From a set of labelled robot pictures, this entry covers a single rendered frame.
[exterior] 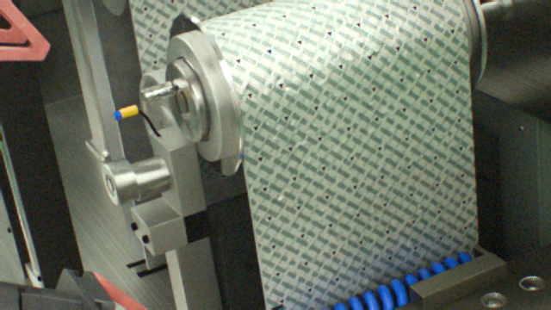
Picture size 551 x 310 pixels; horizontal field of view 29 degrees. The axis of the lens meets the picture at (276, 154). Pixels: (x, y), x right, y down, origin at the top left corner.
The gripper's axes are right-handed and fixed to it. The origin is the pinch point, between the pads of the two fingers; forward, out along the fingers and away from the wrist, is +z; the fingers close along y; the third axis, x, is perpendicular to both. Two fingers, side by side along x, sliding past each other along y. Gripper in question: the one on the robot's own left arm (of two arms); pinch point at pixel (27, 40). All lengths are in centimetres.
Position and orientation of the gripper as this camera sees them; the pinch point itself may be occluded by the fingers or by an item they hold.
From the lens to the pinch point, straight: 90.9
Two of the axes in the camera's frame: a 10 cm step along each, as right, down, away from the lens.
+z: 7.6, 3.5, 5.5
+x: 4.7, -8.8, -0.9
